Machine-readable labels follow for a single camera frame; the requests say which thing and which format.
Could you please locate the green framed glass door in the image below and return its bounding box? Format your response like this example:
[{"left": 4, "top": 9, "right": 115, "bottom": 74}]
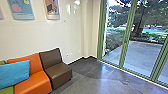
[{"left": 96, "top": 0, "right": 168, "bottom": 89}]

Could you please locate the large tree trunk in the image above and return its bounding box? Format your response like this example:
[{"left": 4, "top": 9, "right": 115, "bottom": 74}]
[{"left": 131, "top": 0, "right": 154, "bottom": 38}]

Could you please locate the orange sofa seat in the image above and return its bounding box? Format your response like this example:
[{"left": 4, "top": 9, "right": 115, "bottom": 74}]
[{"left": 6, "top": 52, "right": 53, "bottom": 94}]

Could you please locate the blue cushion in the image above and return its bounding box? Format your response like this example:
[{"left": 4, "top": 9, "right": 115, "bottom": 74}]
[{"left": 0, "top": 60, "right": 31, "bottom": 90}]

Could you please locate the pink framed wall poster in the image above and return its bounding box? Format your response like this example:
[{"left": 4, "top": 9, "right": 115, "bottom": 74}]
[{"left": 43, "top": 0, "right": 61, "bottom": 20}]

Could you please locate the light blue wall poster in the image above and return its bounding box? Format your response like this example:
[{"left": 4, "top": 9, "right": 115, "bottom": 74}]
[{"left": 7, "top": 0, "right": 36, "bottom": 21}]

